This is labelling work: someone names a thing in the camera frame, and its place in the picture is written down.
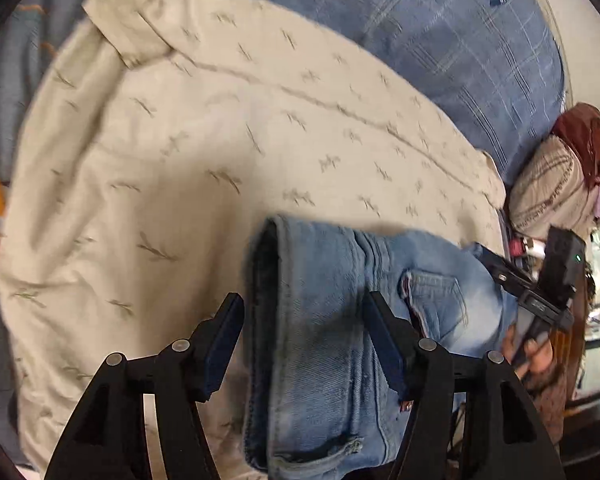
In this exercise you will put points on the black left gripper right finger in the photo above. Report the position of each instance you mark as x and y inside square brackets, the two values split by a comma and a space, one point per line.
[470, 418]

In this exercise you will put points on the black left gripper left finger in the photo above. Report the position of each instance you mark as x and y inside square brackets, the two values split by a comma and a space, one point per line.
[106, 435]

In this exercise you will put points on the blue denim jeans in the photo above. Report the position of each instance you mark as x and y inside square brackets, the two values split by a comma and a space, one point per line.
[319, 403]

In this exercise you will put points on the person's right hand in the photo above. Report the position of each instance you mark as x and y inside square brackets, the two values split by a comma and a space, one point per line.
[538, 354]

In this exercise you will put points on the beige patterned pillow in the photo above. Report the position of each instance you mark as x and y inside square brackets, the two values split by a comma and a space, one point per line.
[551, 191]

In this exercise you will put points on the reddish-brown bag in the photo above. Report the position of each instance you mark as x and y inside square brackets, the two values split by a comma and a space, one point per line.
[579, 128]

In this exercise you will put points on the blue plaid blanket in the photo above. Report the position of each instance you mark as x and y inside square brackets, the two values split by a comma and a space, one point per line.
[493, 66]

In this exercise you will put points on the cream leaf-print cloth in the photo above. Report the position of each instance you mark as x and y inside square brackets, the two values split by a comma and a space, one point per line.
[161, 137]

